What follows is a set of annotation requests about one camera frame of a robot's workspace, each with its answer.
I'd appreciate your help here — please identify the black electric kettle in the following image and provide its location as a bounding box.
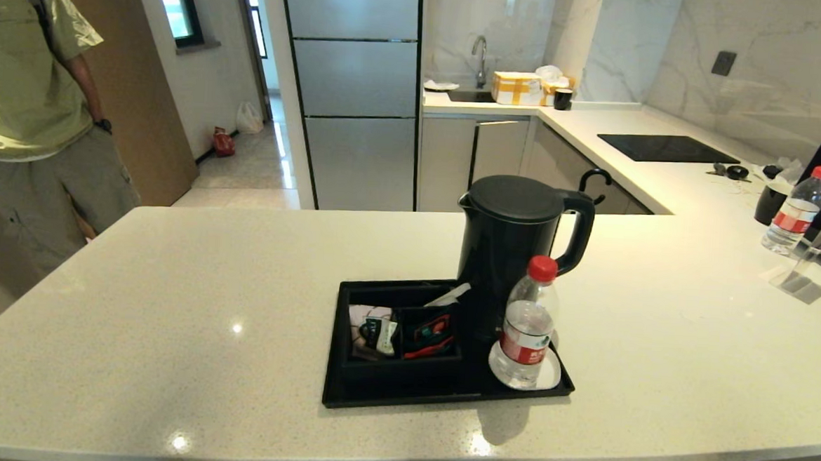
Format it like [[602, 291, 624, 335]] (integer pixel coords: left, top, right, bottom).
[[450, 172, 598, 347]]

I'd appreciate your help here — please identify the pink black tea packet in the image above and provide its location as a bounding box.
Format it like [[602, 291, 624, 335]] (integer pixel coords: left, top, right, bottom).
[[346, 303, 400, 361]]

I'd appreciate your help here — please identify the clear water bottle red cap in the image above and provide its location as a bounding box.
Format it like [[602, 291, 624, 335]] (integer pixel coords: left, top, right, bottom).
[[761, 163, 821, 258], [495, 253, 563, 392]]

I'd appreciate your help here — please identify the large black cup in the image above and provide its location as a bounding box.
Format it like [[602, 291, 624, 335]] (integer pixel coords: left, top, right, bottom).
[[754, 180, 792, 227]]

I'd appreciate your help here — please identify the white kitchen cabinet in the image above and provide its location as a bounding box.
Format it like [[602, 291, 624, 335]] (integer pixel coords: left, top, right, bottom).
[[417, 110, 659, 225]]

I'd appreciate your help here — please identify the black compartment organizer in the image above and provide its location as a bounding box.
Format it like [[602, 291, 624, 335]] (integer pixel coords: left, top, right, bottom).
[[338, 276, 475, 392]]

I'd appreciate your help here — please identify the dark kitchen sink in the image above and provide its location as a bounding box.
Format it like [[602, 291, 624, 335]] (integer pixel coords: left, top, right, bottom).
[[448, 87, 496, 104]]

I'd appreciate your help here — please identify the silver refrigerator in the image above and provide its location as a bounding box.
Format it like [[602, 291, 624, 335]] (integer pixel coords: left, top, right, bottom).
[[268, 0, 427, 215]]

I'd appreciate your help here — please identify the black serving tray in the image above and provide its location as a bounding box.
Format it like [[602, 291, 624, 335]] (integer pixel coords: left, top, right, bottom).
[[321, 273, 581, 422]]

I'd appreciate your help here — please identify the chrome faucet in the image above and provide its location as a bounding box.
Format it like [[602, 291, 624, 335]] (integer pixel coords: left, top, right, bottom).
[[469, 35, 490, 89]]

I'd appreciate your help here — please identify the cardboard box yellow tape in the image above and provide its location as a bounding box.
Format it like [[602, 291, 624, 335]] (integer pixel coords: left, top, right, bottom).
[[491, 69, 545, 107]]

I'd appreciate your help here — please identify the white plastic bag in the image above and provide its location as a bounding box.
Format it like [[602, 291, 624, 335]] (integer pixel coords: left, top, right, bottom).
[[236, 100, 266, 135]]

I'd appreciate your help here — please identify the white round coaster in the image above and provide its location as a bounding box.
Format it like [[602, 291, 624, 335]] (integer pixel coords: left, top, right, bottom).
[[486, 339, 564, 394]]

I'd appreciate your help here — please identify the red bag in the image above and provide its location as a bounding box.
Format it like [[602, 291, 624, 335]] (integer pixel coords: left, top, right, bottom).
[[211, 126, 237, 159]]

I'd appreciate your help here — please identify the dark framed glass door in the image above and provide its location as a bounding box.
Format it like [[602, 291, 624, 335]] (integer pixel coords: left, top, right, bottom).
[[235, 0, 272, 61]]

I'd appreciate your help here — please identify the black induction cooktop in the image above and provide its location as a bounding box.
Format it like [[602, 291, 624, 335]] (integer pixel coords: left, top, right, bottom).
[[596, 131, 742, 168]]

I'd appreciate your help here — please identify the brown wooden door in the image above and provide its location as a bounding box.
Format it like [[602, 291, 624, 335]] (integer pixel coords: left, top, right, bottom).
[[25, 0, 208, 209]]

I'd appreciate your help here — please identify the dark framed window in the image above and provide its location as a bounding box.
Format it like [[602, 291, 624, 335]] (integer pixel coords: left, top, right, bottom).
[[146, 0, 206, 51]]

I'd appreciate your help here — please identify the crumpled clear wrapper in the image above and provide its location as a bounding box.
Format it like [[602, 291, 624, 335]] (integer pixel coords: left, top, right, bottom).
[[764, 156, 806, 189]]

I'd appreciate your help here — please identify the clear acrylic sign holder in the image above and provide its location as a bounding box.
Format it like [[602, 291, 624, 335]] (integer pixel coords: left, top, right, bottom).
[[768, 208, 821, 305]]

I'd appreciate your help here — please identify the person in green shirt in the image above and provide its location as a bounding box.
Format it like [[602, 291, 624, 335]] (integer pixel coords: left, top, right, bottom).
[[0, 0, 153, 280]]

